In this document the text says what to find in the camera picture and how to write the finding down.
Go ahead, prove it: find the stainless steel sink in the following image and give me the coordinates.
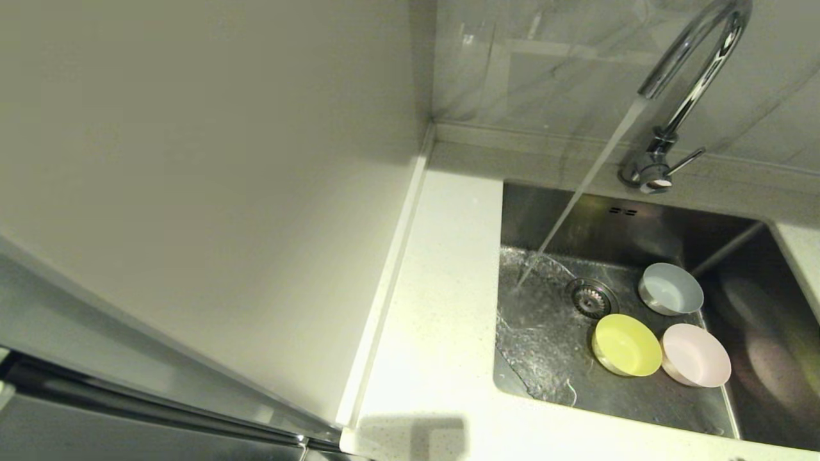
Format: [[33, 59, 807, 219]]
[[492, 179, 820, 452]]

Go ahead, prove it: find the grey appliance door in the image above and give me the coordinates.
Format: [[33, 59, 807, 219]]
[[0, 349, 347, 461]]

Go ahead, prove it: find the chrome gooseneck faucet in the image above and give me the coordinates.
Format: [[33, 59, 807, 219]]
[[618, 0, 754, 195]]

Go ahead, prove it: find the light blue bowl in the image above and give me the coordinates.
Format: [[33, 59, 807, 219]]
[[638, 263, 704, 316]]

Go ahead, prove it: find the yellow bowl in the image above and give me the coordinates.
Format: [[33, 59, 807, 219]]
[[591, 313, 663, 377]]

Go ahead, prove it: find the round metal drain strainer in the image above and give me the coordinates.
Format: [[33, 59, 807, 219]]
[[565, 277, 619, 321]]

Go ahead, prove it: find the white tall cabinet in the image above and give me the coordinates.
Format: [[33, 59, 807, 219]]
[[0, 0, 438, 442]]

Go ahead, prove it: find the running water stream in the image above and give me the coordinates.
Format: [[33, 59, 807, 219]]
[[512, 96, 649, 292]]

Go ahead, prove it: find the pink bowl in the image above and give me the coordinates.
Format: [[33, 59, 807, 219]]
[[660, 323, 732, 388]]

